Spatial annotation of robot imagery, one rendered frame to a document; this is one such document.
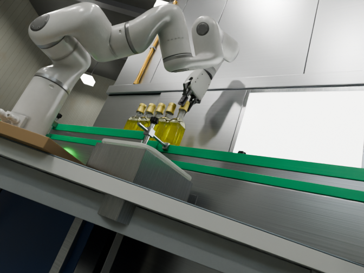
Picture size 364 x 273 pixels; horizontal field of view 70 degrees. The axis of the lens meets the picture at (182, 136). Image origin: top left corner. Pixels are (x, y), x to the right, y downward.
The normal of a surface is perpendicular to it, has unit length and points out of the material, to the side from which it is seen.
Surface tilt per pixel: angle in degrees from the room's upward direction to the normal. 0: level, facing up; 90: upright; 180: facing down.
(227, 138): 90
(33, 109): 90
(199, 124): 90
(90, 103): 90
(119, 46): 147
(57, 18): 98
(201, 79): 105
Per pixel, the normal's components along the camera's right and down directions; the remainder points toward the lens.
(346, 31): -0.48, -0.47
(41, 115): 0.76, 0.03
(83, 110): 0.02, -0.36
